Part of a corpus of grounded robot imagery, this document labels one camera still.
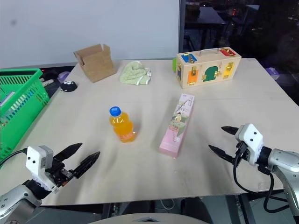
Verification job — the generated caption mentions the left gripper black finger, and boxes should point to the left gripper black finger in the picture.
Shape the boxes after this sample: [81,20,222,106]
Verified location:
[72,151,101,179]
[53,142,83,163]

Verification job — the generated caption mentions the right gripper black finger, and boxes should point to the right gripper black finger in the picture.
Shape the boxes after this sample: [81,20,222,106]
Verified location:
[221,126,240,136]
[208,144,235,163]

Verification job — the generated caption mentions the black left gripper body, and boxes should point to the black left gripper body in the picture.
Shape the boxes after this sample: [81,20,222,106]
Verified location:
[45,157,74,188]

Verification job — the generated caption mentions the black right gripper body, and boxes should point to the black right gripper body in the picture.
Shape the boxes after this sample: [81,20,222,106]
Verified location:
[233,140,252,168]

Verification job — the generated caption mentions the green plastic basket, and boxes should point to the green plastic basket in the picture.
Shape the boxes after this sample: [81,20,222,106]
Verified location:
[0,68,50,161]

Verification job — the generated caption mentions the long pink printed carton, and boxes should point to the long pink printed carton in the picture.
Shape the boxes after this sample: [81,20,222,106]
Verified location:
[159,93,196,160]

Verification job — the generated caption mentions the orange juice bottle blue cap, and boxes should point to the orange juice bottle blue cap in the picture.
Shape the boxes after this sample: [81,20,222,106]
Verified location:
[108,106,138,143]

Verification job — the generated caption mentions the black toy with white eyes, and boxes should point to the black toy with white eyes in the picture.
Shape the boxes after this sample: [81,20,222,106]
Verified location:
[60,80,78,92]

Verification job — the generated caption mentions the purple tissue pack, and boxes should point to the purple tissue pack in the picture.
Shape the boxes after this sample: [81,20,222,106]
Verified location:
[265,67,280,80]

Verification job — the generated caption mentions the white marker pen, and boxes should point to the white marker pen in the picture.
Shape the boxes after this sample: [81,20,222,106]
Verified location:
[39,78,55,87]

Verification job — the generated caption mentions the small purple packet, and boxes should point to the small purple packet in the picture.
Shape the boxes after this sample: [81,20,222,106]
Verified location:
[57,71,71,83]

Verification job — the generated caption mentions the grey rounded shape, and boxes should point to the grey rounded shape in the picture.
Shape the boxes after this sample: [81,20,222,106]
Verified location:
[90,212,212,224]

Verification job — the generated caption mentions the open brown cardboard box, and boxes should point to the open brown cardboard box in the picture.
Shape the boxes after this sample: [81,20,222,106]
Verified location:
[73,43,117,84]

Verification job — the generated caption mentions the light green crumpled towel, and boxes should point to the light green crumpled towel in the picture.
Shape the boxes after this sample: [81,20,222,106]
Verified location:
[119,61,152,86]

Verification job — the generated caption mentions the dark background table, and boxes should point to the dark background table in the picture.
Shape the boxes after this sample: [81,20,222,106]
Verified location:
[184,4,228,47]

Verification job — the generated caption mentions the white board panel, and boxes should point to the white board panel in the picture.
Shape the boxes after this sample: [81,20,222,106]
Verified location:
[0,0,185,70]

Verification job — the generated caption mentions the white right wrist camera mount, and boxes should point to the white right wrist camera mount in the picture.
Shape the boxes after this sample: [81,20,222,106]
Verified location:
[235,123,264,165]

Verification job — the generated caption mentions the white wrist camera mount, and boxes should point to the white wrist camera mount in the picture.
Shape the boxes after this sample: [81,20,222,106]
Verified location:
[235,123,264,165]
[25,145,59,194]

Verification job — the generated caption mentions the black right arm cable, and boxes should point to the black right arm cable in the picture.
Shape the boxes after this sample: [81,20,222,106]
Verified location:
[233,141,289,213]

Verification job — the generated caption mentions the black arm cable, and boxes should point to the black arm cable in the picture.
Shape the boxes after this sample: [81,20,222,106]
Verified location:
[0,148,28,168]
[233,141,289,213]

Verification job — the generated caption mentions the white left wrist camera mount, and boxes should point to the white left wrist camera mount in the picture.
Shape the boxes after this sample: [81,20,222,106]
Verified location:
[25,145,59,194]

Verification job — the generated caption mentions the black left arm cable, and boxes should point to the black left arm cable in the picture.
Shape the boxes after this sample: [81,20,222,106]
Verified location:
[0,148,28,168]

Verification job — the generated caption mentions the wooden lock box with handle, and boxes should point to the wooden lock box with handle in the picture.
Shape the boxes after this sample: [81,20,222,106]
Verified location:
[172,47,242,89]

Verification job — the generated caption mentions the thin white cable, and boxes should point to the thin white cable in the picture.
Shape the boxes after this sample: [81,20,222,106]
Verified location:
[161,198,176,210]

